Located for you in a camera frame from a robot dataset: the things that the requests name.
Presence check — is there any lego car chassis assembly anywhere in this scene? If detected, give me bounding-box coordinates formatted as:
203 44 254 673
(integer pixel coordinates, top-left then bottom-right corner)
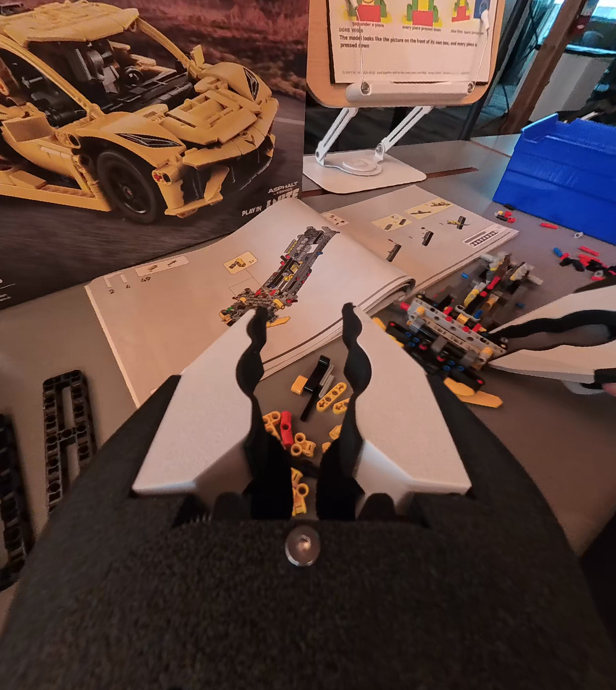
373 250 545 408

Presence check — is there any lego instruction booklet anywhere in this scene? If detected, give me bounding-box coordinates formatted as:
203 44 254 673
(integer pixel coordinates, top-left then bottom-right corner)
86 184 520 408

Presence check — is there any pile of small lego pins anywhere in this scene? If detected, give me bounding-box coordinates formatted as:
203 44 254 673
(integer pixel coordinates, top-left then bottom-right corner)
494 204 616 284

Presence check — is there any blue plastic bin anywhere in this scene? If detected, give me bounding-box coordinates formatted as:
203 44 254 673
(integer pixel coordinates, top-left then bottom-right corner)
493 113 616 254

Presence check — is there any printed paper sheet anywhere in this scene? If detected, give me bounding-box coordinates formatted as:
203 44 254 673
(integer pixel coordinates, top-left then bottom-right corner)
327 0 494 87

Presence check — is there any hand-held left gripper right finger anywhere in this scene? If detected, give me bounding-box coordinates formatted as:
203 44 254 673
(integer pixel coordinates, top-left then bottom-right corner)
318 302 474 520

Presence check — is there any wooden post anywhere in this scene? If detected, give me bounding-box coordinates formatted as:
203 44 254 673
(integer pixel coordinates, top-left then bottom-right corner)
502 0 589 135

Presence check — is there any small black lego frame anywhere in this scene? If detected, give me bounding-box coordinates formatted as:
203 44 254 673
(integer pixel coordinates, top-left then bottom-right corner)
42 370 98 513

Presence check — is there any lego set box yellow car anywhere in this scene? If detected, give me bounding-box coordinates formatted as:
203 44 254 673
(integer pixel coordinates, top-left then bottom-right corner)
0 0 309 324

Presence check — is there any black angled lego piece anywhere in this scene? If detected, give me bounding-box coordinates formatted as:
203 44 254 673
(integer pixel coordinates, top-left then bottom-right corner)
300 355 333 422

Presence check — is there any wooden document stand white base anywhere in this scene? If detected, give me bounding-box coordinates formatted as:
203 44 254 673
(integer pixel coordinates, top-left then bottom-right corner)
304 0 505 195

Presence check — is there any pile of yellow lego connectors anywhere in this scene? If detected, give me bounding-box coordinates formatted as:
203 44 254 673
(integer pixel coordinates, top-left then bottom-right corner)
262 372 352 518

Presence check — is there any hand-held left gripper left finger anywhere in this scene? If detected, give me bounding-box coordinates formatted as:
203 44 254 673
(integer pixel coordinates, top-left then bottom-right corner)
131 307 293 519

